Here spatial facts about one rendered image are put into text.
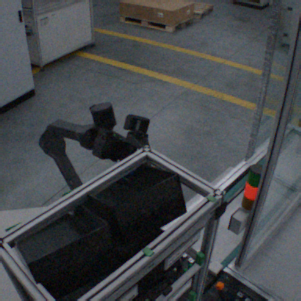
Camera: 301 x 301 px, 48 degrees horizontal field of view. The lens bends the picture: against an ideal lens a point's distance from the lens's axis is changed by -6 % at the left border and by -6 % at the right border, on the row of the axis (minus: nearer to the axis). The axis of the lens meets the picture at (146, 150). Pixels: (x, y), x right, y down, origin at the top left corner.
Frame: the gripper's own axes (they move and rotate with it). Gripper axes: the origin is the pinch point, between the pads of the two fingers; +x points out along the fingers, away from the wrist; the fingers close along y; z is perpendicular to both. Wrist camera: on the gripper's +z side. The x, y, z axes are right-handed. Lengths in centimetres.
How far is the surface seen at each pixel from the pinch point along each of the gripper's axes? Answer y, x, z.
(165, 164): 4.6, 17.3, 6.9
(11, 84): -26, -342, -48
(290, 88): 26.8, 16.6, -25.2
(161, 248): -3.8, 31.9, 15.4
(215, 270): -39, -3, -48
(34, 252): -16.4, 12.4, 26.6
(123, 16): 122, -544, -273
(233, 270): -39, 0, -56
